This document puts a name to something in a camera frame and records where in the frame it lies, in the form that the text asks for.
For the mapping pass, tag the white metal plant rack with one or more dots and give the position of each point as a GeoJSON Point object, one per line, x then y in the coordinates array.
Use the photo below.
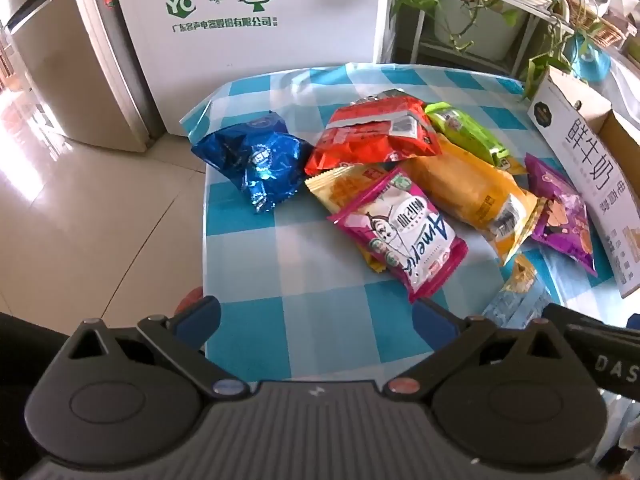
{"type": "Point", "coordinates": [520, 5]}

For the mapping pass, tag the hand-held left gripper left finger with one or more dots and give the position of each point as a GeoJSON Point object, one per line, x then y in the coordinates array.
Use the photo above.
{"type": "Point", "coordinates": [200, 316]}

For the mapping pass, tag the white appliance with tree print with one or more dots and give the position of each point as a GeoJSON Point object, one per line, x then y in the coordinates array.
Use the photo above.
{"type": "Point", "coordinates": [250, 60]}

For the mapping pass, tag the orange-red snack bag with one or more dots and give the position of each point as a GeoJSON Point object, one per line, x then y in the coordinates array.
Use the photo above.
{"type": "Point", "coordinates": [365, 140]}

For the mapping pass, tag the red round object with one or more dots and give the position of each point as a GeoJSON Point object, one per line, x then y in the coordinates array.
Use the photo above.
{"type": "Point", "coordinates": [192, 300]}

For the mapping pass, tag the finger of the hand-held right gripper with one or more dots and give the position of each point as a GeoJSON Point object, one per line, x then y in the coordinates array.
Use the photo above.
{"type": "Point", "coordinates": [565, 316]}

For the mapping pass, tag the small yellow snack packet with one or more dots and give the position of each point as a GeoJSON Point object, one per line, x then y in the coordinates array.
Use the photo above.
{"type": "Point", "coordinates": [340, 187]}

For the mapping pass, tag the light blue snack packet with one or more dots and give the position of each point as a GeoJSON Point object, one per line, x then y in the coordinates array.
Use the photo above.
{"type": "Point", "coordinates": [515, 300]}

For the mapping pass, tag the blue checked tablecloth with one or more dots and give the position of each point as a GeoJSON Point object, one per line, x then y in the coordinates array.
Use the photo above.
{"type": "Point", "coordinates": [300, 280]}

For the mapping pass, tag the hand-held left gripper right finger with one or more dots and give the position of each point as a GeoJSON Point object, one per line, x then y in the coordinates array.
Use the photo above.
{"type": "Point", "coordinates": [434, 321]}

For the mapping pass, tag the purple snack bag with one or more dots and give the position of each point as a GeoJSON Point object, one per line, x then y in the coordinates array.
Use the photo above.
{"type": "Point", "coordinates": [560, 210]}

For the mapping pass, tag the pink snack bag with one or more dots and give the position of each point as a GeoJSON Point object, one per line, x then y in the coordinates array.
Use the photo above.
{"type": "Point", "coordinates": [400, 230]}

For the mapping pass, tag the blue foil snack bag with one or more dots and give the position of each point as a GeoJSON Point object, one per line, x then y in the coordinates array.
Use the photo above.
{"type": "Point", "coordinates": [255, 160]}

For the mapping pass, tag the green snack bag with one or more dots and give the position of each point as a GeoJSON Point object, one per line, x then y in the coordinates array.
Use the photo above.
{"type": "Point", "coordinates": [465, 130]}

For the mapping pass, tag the silver refrigerator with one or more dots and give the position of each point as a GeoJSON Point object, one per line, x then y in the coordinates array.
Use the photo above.
{"type": "Point", "coordinates": [75, 60]}

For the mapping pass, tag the cardboard box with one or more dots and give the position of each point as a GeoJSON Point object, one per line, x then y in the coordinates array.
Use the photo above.
{"type": "Point", "coordinates": [585, 160]}

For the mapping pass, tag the wicker basket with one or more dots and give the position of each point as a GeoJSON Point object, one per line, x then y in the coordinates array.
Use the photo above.
{"type": "Point", "coordinates": [600, 27]}

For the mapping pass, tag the person's dark clothing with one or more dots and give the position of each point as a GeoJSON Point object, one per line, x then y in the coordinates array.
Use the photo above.
{"type": "Point", "coordinates": [20, 385]}

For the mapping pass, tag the blue tape roll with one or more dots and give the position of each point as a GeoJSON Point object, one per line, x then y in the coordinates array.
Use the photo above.
{"type": "Point", "coordinates": [590, 60]}

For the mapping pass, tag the large yellow snack bag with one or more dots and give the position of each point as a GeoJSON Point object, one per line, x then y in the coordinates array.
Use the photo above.
{"type": "Point", "coordinates": [470, 185]}

